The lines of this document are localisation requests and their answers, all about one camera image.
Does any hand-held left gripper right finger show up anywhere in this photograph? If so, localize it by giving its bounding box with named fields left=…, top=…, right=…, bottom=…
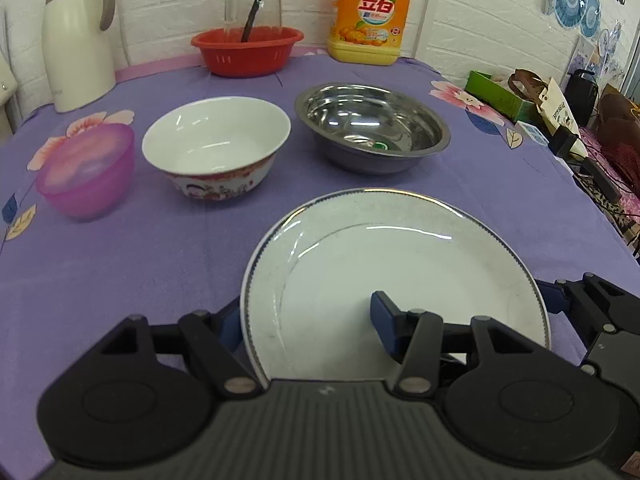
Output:
left=370, top=290, right=548, bottom=401

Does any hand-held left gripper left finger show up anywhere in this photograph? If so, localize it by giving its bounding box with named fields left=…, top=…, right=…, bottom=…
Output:
left=97, top=299, right=266, bottom=401

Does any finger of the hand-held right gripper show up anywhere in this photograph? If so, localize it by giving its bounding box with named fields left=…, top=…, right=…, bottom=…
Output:
left=537, top=272, right=640, bottom=367

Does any white plate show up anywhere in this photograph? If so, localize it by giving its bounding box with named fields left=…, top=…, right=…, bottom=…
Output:
left=240, top=188, right=552, bottom=383

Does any white bowl with red print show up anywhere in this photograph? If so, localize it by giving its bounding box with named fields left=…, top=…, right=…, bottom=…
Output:
left=141, top=97, right=292, bottom=202

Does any stainless steel bowl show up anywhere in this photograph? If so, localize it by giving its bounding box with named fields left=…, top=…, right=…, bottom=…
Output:
left=294, top=82, right=452, bottom=176

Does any pink plastic bowl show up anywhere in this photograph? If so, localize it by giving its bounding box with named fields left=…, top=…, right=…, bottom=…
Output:
left=35, top=122, right=137, bottom=220

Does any purple floral tablecloth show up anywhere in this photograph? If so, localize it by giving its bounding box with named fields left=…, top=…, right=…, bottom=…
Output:
left=0, top=46, right=640, bottom=466

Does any black power brick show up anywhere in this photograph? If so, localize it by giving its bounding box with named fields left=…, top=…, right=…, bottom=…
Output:
left=580, top=157, right=621, bottom=201

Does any red net bag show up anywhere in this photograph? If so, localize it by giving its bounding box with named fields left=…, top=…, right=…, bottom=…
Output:
left=612, top=142, right=640, bottom=186

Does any black power adapter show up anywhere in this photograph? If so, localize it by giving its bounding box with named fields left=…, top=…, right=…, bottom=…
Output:
left=548, top=125, right=581, bottom=158

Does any canvas tote bag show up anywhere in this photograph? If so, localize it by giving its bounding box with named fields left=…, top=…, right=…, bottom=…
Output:
left=509, top=69, right=590, bottom=158

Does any brown bag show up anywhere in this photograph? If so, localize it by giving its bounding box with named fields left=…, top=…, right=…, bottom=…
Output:
left=597, top=85, right=640, bottom=161

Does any green box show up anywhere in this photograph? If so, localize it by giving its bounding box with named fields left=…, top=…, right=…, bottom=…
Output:
left=465, top=71, right=543, bottom=123

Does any red plastic basket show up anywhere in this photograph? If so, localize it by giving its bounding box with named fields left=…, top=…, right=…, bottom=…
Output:
left=190, top=26, right=305, bottom=78

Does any yellow detergent bottle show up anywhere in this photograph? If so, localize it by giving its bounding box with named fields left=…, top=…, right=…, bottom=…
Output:
left=327, top=0, right=412, bottom=66

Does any black straw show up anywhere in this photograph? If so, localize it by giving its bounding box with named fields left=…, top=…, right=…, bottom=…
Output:
left=241, top=0, right=276, bottom=43

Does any white thermos jug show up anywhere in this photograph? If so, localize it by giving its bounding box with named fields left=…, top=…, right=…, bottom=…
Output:
left=41, top=0, right=117, bottom=114

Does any clear glass pitcher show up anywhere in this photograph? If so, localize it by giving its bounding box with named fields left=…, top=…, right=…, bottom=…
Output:
left=223, top=0, right=283, bottom=41

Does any wall picture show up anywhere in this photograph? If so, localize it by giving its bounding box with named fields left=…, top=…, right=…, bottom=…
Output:
left=570, top=35, right=601, bottom=76

